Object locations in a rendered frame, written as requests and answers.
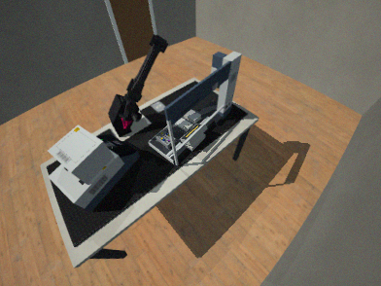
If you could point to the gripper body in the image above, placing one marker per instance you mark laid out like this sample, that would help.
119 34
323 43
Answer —
124 117

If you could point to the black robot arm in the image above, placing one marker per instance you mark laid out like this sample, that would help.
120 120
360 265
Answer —
158 45

